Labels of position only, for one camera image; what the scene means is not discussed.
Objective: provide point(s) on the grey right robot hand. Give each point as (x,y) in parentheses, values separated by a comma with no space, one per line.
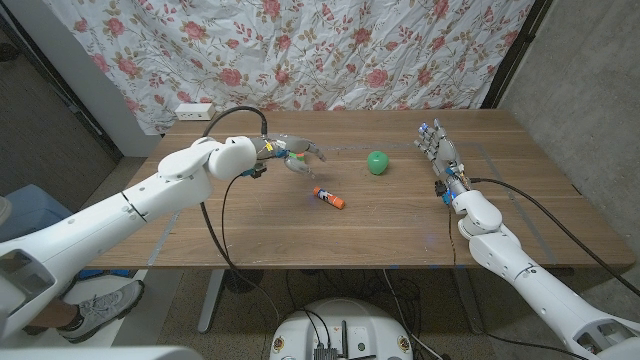
(442,147)

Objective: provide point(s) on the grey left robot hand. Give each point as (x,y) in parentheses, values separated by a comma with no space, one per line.
(285,146)

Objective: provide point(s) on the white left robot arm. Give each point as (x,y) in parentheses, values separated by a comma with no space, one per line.
(150,195)

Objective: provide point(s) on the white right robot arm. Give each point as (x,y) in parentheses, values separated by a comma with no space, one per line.
(525,270)

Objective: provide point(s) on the multicoloured Rubik's cube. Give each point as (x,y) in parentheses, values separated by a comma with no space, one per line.
(298,156)

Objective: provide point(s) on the green ball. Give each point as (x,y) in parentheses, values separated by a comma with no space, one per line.
(378,162)

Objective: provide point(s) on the white power strip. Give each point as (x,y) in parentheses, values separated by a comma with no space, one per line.
(195,111)

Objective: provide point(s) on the floral backdrop cloth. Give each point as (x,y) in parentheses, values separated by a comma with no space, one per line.
(300,50)

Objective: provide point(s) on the black backdrop pole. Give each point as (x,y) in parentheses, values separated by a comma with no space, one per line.
(516,55)

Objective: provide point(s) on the black round floor object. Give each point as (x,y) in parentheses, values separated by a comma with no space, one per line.
(245,281)

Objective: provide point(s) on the grey table leg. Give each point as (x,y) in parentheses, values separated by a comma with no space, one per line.
(469,305)

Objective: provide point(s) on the white table leg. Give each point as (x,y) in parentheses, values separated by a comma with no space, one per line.
(210,305)

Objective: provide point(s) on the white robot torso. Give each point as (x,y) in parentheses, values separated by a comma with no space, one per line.
(360,325)

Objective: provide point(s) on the grey sneaker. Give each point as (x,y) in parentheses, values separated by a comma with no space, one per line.
(105,307)

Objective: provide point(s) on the blue plastic bin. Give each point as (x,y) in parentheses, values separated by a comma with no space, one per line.
(35,210)

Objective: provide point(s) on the person's leg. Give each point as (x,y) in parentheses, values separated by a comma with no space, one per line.
(50,317)

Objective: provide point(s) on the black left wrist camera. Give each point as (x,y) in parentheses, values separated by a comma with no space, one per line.
(257,173)

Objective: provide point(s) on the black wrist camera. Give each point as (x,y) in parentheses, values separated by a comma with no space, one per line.
(442,192)
(257,173)

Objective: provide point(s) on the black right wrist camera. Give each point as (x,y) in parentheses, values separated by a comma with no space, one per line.
(442,192)

